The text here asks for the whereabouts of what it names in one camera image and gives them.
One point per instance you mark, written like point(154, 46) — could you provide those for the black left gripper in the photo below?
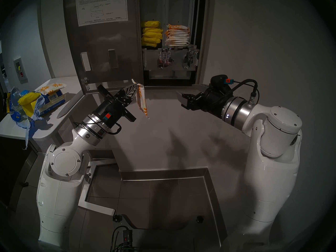
point(113, 107)

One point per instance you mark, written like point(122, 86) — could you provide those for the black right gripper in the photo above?
point(212, 103)

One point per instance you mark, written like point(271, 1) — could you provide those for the white pad orange flower print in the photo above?
point(142, 101)
point(51, 88)

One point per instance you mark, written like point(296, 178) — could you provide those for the stainless steel dispenser door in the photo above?
point(105, 44)

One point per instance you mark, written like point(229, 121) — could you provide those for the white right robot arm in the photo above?
point(275, 162)

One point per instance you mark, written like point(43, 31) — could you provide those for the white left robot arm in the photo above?
point(60, 188)

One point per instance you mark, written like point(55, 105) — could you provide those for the chrome dispenser lever mechanism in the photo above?
point(190, 59)
point(164, 58)

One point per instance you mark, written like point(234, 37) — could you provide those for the stainless steel dispenser cabinet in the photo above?
point(203, 44)

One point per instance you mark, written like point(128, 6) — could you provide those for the yellow wrapped pad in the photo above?
point(151, 40)
point(152, 30)
point(154, 35)
point(151, 24)
point(27, 100)
point(148, 44)

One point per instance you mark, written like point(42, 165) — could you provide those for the white table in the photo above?
point(71, 88)

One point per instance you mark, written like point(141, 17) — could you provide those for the floral pad stack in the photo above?
point(178, 27)

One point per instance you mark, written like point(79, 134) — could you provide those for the blue pad package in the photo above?
point(52, 100)

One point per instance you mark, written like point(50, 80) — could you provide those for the white instruction sheet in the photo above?
point(102, 8)

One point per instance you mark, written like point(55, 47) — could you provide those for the black yellow packet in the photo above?
point(7, 103)

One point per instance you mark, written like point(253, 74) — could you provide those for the black round knob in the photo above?
point(199, 219)
point(117, 218)

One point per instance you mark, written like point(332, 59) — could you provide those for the black power box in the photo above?
point(127, 238)

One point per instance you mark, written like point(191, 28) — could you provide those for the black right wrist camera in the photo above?
point(220, 83)

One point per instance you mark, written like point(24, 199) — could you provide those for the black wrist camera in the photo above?
point(220, 83)
point(107, 116)

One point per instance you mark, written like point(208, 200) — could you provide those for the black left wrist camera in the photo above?
point(107, 116)

